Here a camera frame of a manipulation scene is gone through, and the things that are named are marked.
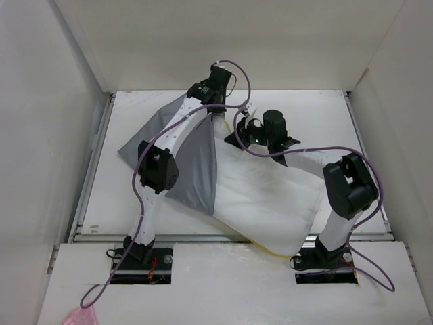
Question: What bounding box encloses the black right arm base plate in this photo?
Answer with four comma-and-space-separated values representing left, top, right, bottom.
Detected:
290, 247, 358, 284

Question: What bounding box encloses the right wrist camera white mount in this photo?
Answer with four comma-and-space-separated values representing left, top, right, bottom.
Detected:
241, 102, 257, 128

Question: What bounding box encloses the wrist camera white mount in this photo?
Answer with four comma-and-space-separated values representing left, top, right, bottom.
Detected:
211, 60, 225, 68
241, 102, 257, 128

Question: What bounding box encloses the grey pillowcase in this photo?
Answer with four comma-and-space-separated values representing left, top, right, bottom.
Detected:
118, 95, 217, 216

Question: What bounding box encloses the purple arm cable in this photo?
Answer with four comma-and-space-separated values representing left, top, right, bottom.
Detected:
79, 59, 252, 309
235, 111, 396, 294

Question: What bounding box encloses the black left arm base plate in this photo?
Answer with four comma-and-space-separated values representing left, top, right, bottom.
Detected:
106, 246, 174, 285

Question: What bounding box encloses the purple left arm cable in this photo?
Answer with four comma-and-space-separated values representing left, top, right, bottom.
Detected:
79, 59, 252, 309

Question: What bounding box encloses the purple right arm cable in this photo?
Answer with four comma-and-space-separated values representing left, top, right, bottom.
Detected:
235, 111, 396, 294

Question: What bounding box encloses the white pillow yellow edge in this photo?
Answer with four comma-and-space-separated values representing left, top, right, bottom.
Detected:
213, 118, 325, 257

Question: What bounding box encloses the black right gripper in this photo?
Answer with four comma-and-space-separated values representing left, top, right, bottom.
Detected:
224, 116, 273, 151

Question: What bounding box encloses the aluminium rail front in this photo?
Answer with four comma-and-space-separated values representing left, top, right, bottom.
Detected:
69, 232, 394, 243

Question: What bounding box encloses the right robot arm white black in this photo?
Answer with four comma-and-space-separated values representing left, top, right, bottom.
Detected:
225, 108, 382, 272

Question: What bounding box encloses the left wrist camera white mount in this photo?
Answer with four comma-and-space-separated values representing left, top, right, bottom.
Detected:
211, 60, 225, 68

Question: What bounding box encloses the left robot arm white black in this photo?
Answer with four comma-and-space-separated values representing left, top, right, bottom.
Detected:
118, 64, 233, 269

